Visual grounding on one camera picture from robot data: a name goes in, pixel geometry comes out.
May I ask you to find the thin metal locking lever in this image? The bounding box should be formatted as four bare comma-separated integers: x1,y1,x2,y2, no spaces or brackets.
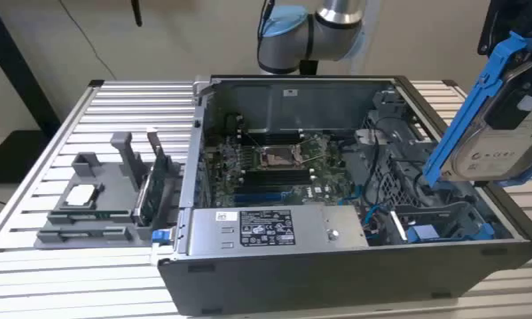
240,127,264,150

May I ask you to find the long black wire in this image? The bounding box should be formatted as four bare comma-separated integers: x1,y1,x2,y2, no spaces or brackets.
364,116,412,207

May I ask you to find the blue expansion slot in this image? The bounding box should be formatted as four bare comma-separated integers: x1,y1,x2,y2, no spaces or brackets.
232,193,295,206

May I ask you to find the blue disk wire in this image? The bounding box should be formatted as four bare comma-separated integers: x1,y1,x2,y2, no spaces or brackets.
356,204,390,229

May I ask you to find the metal socket cover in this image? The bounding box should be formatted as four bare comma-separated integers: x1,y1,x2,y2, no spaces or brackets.
295,134,332,163

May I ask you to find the silver power supply unit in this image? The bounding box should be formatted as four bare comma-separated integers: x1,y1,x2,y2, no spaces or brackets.
185,204,370,257

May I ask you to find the black hanging antenna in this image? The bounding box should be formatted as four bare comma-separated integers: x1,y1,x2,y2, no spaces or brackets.
129,0,144,27

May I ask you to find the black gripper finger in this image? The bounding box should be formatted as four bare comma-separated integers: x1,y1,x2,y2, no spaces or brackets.
486,59,532,131

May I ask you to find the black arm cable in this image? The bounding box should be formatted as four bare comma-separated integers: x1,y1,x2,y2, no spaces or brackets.
259,0,276,38

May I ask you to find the black expansion slot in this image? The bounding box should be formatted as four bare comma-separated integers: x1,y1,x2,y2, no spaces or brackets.
235,185,312,197

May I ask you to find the green motherboard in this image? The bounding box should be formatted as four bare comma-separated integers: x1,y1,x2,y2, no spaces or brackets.
203,131,364,209

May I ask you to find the black open PC case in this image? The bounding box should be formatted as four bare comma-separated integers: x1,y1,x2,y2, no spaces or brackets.
149,73,532,317

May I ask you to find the grey parts rack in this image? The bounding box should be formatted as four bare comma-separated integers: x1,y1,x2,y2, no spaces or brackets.
33,132,183,250

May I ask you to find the black disk wire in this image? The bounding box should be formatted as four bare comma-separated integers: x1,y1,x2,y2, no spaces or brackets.
415,173,436,201

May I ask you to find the thin black wall cable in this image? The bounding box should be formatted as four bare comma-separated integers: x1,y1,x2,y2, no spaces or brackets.
59,0,117,80

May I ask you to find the CPU socket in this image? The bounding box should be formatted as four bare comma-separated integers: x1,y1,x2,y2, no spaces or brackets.
259,146,303,170

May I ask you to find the silver CPU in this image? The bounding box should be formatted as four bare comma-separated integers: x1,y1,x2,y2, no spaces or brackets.
65,185,100,205

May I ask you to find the hard disk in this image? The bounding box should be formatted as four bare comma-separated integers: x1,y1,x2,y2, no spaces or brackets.
423,29,532,191

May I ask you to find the blue disk carrier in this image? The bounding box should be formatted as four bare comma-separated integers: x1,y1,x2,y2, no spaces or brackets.
406,224,496,243

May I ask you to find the green graphics card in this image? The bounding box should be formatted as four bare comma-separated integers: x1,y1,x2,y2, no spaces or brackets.
131,128,172,225

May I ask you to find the metal disk bay cage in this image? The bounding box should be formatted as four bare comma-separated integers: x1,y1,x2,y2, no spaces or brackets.
340,109,515,247

